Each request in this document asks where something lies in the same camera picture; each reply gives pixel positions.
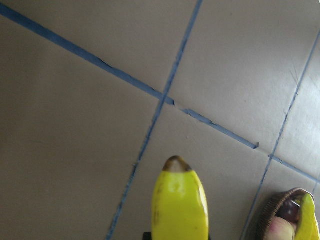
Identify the greenish yellow banana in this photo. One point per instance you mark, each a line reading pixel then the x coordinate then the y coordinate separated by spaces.
pixel 308 227

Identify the pink white peach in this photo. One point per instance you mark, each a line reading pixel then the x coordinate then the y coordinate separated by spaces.
pixel 280 229

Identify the brown wicker basket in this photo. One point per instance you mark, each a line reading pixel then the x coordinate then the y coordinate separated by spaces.
pixel 272 206

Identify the dark red apple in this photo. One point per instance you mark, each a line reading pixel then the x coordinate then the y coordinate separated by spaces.
pixel 289 211

